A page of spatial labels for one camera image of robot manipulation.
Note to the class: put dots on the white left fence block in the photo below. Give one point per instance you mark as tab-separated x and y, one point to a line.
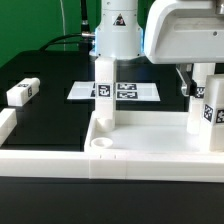
8	121

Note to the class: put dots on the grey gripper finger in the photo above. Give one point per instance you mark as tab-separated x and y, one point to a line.
189	86

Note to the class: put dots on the white front fence bar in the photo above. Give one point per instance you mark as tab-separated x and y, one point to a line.
124	166

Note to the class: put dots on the white desk top tray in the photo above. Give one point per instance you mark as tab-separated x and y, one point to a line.
145	131

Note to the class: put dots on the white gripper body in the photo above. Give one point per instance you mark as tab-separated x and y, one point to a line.
184	31

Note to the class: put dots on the fiducial marker sheet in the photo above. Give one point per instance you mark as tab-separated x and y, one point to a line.
124	91

